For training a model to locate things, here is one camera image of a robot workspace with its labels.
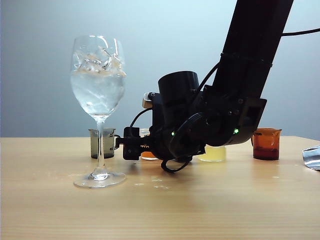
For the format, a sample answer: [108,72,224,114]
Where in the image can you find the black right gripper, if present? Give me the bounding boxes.
[116,92,176,161]

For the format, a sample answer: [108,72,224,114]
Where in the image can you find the clear measuring cup orange juice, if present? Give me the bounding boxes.
[139,128,161,161]

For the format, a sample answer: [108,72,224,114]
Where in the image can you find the smoked grey measuring cup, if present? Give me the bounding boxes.
[88,128,122,160]

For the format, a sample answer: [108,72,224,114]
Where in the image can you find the clear measuring cup yellow juice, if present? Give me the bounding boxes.
[198,145,227,163]

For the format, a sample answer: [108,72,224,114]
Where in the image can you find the amber brown measuring cup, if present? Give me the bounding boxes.
[251,127,283,161]

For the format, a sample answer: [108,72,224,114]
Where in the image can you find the clear stemmed wine glass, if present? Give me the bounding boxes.
[70,35,128,190]

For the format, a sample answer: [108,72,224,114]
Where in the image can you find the thin black cable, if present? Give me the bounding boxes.
[129,107,152,129]

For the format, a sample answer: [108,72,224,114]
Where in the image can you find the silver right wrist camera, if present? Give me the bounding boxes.
[142,91,154,109]

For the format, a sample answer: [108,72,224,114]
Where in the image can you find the looped black cable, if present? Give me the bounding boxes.
[160,112,204,174]

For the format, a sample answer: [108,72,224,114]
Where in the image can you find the long black cable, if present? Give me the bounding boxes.
[281,27,320,37]

